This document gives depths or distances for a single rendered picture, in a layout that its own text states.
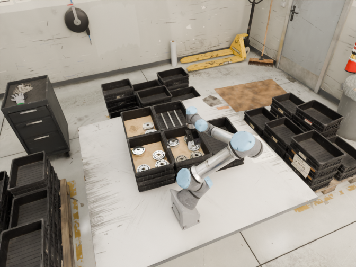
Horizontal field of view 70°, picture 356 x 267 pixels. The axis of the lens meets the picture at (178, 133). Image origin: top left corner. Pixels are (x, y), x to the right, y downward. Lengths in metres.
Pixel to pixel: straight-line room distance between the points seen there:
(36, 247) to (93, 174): 0.66
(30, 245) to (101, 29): 3.62
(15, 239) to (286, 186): 2.11
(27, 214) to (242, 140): 2.00
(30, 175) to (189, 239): 1.69
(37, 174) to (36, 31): 2.75
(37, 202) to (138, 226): 1.16
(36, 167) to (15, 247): 0.82
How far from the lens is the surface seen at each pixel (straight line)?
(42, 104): 3.08
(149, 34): 5.11
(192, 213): 1.73
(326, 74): 4.65
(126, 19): 4.94
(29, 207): 2.73
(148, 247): 1.80
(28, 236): 2.40
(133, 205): 1.98
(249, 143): 1.39
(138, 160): 2.08
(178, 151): 2.11
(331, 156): 2.87
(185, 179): 1.54
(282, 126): 3.22
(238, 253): 2.57
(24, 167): 2.95
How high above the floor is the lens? 2.31
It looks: 41 degrees down
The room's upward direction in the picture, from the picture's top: 3 degrees counter-clockwise
